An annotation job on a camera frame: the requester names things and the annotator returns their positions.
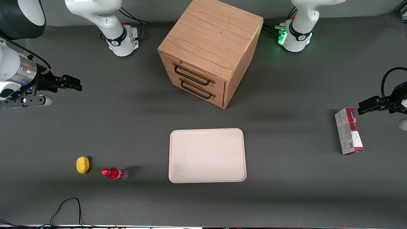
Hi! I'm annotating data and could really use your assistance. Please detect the black right base cables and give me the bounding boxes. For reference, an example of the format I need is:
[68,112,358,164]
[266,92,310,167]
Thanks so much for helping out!
[100,7,151,41]

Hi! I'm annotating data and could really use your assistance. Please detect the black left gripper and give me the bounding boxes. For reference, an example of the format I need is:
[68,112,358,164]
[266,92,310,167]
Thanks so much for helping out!
[357,81,407,115]

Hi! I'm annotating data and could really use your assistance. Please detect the yellow lemon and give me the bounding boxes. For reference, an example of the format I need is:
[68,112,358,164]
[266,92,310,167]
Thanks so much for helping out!
[76,156,90,175]

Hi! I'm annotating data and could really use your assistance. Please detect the beige plastic tray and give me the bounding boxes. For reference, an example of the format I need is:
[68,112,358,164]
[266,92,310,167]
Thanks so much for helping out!
[168,128,247,184]

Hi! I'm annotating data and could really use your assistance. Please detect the wooden drawer cabinet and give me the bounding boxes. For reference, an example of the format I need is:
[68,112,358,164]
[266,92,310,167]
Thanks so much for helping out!
[157,0,264,109]

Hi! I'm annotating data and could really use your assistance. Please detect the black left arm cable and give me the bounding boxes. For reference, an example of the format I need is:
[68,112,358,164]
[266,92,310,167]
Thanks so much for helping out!
[381,67,407,103]

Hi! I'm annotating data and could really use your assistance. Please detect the grey and red carton box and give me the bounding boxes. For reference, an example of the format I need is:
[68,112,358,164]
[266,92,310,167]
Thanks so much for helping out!
[335,108,364,156]

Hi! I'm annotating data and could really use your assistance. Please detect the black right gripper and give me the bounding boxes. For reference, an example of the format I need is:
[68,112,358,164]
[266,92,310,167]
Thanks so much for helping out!
[32,64,83,95]

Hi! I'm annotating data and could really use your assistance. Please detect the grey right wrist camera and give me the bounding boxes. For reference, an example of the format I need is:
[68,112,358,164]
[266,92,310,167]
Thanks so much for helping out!
[3,95,53,108]

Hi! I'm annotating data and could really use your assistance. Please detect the black base cables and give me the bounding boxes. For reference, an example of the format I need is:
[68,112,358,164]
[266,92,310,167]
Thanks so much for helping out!
[100,7,151,41]
[262,6,298,38]

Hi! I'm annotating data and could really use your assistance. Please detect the black metal drawer handle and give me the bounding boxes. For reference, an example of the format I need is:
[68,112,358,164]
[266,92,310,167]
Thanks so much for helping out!
[174,64,211,86]
[180,79,213,100]

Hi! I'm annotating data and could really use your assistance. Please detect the black left base cables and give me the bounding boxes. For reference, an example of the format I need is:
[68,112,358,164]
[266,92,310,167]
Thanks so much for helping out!
[262,6,298,38]

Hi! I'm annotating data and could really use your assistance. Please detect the black looping floor cable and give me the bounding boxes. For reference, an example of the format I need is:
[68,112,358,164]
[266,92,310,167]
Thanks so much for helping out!
[50,198,96,229]

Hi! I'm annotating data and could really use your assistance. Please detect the red coke bottle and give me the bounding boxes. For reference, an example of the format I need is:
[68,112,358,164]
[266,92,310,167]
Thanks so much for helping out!
[101,168,128,181]

